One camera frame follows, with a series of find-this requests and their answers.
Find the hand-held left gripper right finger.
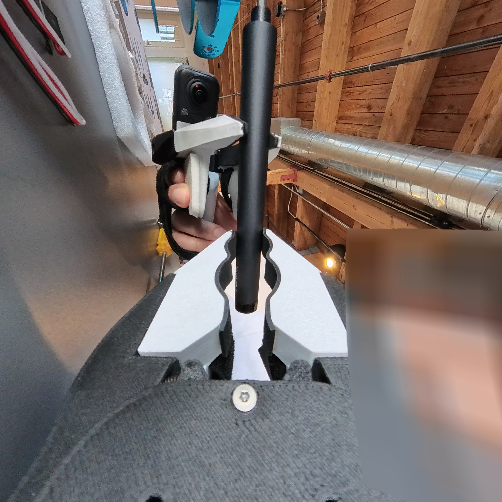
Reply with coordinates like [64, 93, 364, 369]
[264, 229, 348, 364]

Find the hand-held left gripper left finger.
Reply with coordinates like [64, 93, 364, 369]
[138, 231, 235, 369]

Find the black telescopic pole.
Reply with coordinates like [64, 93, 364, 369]
[235, 0, 278, 315]

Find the person's right hand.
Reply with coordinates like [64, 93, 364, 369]
[167, 169, 237, 259]

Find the window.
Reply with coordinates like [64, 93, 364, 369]
[135, 6, 189, 122]

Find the teal blue plastic part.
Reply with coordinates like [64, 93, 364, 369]
[193, 0, 241, 59]
[176, 0, 197, 36]

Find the printed white poster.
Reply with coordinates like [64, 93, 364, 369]
[116, 0, 164, 136]

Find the wooden support beam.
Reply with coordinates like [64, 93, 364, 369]
[267, 157, 436, 253]

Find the white foam block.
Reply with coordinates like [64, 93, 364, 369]
[80, 0, 158, 166]

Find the black ceiling pipe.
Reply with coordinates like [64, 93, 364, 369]
[219, 35, 502, 99]

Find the red edged white board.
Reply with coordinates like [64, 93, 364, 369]
[0, 6, 87, 127]
[18, 0, 72, 59]

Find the silver ventilation duct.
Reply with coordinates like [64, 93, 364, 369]
[271, 117, 502, 231]

